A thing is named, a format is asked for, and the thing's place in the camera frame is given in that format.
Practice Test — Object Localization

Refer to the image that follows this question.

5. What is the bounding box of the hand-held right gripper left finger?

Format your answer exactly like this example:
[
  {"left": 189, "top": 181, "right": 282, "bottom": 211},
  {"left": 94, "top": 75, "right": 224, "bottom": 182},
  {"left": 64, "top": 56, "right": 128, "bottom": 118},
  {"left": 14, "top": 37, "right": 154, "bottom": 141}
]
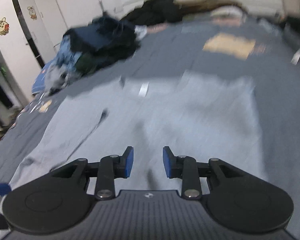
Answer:
[{"left": 50, "top": 145, "right": 134, "bottom": 200}]

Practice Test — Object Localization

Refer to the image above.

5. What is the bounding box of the cartoon mouse sticker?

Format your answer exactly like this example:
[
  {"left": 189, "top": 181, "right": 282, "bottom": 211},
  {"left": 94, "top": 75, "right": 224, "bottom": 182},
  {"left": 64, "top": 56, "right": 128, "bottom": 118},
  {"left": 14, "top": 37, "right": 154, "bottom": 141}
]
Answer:
[
  {"left": 27, "top": 6, "right": 38, "bottom": 20},
  {"left": 0, "top": 17, "right": 10, "bottom": 36}
]

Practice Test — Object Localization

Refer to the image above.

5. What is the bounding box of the dark green garment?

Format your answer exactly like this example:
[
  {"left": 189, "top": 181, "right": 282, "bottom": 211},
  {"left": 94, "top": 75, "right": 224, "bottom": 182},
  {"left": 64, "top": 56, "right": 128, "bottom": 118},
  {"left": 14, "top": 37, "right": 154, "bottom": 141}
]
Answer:
[{"left": 75, "top": 54, "right": 100, "bottom": 77}]

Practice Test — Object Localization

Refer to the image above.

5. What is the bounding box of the grey printed quilt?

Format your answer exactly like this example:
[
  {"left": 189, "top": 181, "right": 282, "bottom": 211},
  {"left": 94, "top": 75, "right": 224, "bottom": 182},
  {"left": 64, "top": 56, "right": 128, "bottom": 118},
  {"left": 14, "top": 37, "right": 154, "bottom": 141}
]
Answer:
[{"left": 0, "top": 17, "right": 300, "bottom": 240}]

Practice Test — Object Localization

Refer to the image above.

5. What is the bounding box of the grey t-shirt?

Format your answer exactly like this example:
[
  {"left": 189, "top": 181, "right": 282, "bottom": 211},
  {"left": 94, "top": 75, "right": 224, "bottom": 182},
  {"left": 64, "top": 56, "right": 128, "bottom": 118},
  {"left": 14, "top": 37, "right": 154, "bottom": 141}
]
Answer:
[{"left": 0, "top": 74, "right": 269, "bottom": 240}]

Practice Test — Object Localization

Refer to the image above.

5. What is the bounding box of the pile of dark clothes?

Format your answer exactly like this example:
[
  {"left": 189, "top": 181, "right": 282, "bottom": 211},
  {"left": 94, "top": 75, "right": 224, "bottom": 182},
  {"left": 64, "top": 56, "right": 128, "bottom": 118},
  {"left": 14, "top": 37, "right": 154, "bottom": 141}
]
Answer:
[
  {"left": 90, "top": 30, "right": 142, "bottom": 68},
  {"left": 65, "top": 16, "right": 135, "bottom": 53}
]

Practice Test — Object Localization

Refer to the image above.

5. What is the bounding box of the white sock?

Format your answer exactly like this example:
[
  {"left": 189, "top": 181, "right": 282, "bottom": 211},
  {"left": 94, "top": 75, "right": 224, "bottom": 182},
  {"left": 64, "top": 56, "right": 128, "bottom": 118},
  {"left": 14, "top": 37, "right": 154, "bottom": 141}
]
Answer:
[{"left": 134, "top": 25, "right": 148, "bottom": 39}]

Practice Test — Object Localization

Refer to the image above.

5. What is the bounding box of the light blue garment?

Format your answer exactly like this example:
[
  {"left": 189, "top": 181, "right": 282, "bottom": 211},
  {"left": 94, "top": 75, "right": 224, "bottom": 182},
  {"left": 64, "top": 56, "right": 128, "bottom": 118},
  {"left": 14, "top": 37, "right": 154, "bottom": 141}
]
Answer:
[{"left": 54, "top": 35, "right": 83, "bottom": 73}]

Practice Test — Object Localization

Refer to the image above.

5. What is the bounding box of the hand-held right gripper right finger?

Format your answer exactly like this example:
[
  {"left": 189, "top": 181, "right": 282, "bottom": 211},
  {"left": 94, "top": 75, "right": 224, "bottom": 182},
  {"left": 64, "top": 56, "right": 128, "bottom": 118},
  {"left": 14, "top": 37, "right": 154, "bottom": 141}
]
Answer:
[{"left": 162, "top": 145, "right": 250, "bottom": 200}]

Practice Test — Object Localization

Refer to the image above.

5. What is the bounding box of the white wardrobe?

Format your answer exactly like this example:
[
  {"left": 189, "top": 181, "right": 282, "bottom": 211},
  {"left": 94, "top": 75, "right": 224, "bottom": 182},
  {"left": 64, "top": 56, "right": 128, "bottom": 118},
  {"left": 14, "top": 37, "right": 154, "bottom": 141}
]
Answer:
[{"left": 0, "top": 0, "right": 75, "bottom": 110}]

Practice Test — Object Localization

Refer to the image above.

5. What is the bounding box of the stack of folded dark clothes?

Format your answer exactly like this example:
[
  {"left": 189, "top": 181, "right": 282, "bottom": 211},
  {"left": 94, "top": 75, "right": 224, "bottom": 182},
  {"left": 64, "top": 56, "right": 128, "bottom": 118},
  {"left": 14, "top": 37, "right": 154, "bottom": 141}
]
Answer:
[{"left": 281, "top": 15, "right": 300, "bottom": 55}]

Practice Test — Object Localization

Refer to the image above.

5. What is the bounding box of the black jacket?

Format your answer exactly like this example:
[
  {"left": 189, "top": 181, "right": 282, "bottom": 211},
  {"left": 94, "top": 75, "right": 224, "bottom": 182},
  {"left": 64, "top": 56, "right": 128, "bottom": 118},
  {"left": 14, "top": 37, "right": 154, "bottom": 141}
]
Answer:
[{"left": 120, "top": 0, "right": 188, "bottom": 27}]

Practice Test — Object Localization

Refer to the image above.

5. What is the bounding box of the blue printed pillow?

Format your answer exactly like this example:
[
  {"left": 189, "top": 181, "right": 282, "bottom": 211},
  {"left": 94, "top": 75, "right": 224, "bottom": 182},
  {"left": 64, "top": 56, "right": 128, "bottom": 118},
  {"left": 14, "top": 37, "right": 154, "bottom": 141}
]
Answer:
[{"left": 31, "top": 61, "right": 58, "bottom": 97}]

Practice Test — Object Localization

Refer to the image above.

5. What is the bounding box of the cream pillow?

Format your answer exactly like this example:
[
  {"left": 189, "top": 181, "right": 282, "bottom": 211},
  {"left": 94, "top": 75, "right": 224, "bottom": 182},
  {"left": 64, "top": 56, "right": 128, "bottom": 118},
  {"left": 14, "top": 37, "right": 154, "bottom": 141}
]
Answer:
[{"left": 210, "top": 6, "right": 245, "bottom": 20}]

